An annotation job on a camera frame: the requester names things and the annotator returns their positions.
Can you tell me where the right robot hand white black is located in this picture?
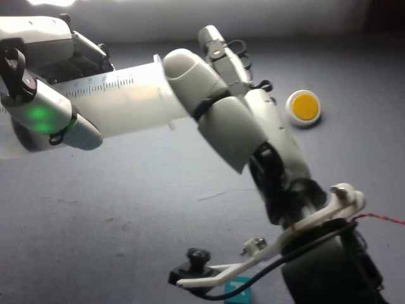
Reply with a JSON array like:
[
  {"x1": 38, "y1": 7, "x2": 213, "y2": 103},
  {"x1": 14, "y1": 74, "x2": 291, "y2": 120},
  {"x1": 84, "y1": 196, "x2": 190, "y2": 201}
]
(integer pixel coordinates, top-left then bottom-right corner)
[{"x1": 162, "y1": 25, "x2": 327, "y2": 226}]

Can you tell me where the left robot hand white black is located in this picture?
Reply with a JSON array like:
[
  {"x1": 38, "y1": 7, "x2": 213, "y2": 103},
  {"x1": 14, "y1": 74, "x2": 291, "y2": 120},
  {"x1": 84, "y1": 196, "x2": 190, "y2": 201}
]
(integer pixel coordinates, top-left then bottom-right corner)
[{"x1": 0, "y1": 14, "x2": 115, "y2": 151}]

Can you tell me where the large white plastic syringe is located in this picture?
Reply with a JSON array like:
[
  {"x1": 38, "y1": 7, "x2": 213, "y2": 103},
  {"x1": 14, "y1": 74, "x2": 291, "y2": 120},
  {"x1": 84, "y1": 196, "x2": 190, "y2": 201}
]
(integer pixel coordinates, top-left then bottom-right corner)
[{"x1": 0, "y1": 54, "x2": 196, "y2": 160}]

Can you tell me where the yellow button white base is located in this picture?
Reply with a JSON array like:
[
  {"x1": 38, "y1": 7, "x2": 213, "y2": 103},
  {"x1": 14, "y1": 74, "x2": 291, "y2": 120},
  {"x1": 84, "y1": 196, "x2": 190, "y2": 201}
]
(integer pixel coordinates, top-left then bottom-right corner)
[{"x1": 285, "y1": 89, "x2": 322, "y2": 127}]

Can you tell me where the teal letter K block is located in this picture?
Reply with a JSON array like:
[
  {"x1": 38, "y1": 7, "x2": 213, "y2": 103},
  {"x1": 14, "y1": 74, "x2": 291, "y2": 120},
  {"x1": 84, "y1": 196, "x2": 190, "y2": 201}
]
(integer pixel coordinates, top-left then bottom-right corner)
[{"x1": 223, "y1": 275, "x2": 252, "y2": 304}]

